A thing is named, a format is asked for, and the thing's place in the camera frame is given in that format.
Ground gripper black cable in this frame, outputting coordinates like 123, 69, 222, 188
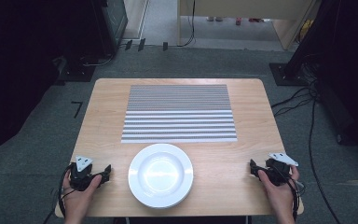
283, 172, 307, 222
42, 163, 76, 224

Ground striped grey placemat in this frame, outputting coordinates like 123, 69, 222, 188
120, 84, 239, 145

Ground person's right hand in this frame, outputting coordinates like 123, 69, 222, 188
257, 165, 300, 224

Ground black metal stand base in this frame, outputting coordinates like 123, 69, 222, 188
268, 62, 316, 87

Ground black floor cables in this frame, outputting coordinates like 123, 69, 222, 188
270, 52, 343, 224

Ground white plate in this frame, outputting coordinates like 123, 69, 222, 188
127, 143, 195, 209

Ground dark glass cabinet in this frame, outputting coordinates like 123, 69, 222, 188
91, 0, 129, 57

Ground black hanging cable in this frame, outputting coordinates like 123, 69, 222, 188
176, 0, 198, 49

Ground beige wooden cabinet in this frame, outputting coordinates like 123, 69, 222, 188
176, 0, 320, 51

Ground person's left hand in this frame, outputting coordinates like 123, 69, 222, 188
62, 174, 103, 224

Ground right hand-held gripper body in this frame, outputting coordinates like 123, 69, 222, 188
257, 152, 299, 187

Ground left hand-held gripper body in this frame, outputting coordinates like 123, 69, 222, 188
69, 155, 104, 192

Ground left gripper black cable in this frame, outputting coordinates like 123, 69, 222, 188
42, 163, 76, 224

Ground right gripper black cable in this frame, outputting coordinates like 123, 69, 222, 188
283, 172, 307, 222

